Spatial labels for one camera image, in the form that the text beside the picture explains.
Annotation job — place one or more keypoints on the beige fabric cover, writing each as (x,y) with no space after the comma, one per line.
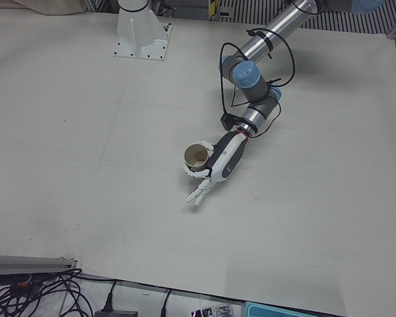
(49,6)

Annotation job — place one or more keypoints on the light blue plastic box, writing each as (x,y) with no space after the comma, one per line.
(274,310)

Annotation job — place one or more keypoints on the beige paper cup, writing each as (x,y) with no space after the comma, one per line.
(196,156)

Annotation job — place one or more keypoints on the black power strip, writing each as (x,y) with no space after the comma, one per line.
(16,280)

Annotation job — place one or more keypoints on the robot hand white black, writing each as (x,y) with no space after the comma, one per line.
(229,155)

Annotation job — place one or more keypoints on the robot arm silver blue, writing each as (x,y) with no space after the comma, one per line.
(247,74)

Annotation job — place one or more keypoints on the black white printed cards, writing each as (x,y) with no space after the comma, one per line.
(214,311)

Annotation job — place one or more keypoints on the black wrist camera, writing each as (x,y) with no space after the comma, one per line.
(229,121)

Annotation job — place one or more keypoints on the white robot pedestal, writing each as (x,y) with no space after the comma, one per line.
(140,36)

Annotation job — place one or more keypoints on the grey power adapter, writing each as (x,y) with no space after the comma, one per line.
(117,313)

